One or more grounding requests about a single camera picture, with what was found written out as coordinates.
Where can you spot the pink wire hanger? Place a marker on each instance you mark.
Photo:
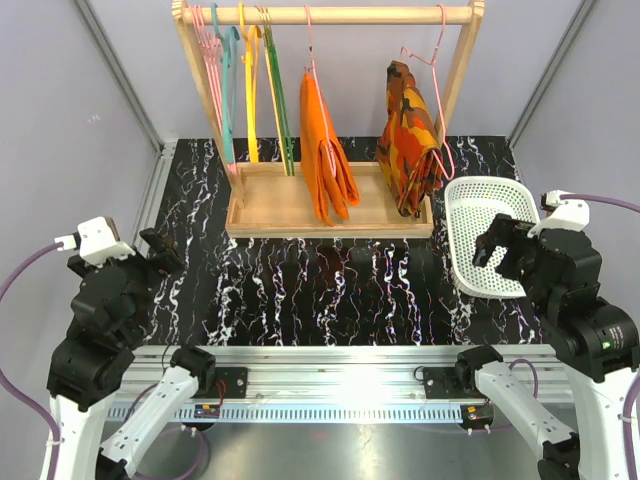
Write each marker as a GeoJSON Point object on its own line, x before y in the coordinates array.
{"type": "Point", "coordinates": [315, 75]}
{"type": "Point", "coordinates": [448, 174]}

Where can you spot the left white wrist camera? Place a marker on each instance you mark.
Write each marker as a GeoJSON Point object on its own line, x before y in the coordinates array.
{"type": "Point", "coordinates": [97, 240]}

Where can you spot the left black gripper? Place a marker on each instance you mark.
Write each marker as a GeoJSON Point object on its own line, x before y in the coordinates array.
{"type": "Point", "coordinates": [165, 262]}

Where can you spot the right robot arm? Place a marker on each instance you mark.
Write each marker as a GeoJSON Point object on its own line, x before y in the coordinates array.
{"type": "Point", "coordinates": [596, 342]}

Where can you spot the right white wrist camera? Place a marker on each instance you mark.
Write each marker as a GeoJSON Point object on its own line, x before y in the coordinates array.
{"type": "Point", "coordinates": [567, 214]}

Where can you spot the camouflage orange trousers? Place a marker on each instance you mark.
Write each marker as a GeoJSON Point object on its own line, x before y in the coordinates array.
{"type": "Point", "coordinates": [407, 151]}

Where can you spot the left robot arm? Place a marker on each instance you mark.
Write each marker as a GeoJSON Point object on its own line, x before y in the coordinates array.
{"type": "Point", "coordinates": [109, 322]}

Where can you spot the pink wire hangers left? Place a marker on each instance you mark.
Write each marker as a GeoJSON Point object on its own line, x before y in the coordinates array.
{"type": "Point", "coordinates": [212, 49]}

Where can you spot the aluminium mounting rail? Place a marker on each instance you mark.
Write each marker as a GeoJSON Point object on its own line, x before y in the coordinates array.
{"type": "Point", "coordinates": [316, 384]}

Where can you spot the yellow hanger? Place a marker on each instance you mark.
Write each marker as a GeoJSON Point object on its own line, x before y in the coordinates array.
{"type": "Point", "coordinates": [251, 36]}

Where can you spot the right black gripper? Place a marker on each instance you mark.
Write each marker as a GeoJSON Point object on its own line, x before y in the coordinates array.
{"type": "Point", "coordinates": [502, 230]}

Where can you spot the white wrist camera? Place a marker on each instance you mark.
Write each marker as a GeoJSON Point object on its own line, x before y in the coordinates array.
{"type": "Point", "coordinates": [97, 240]}
{"type": "Point", "coordinates": [567, 214]}

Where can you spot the green hanger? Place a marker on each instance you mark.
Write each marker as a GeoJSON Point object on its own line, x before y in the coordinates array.
{"type": "Point", "coordinates": [284, 136]}

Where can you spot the teal hanger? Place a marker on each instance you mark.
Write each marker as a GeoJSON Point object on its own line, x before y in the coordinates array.
{"type": "Point", "coordinates": [229, 62]}

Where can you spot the wooden clothes rack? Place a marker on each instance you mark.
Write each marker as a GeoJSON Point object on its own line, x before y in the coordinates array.
{"type": "Point", "coordinates": [264, 201]}

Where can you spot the white plastic basket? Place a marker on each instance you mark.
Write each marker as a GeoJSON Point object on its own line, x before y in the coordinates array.
{"type": "Point", "coordinates": [471, 204]}

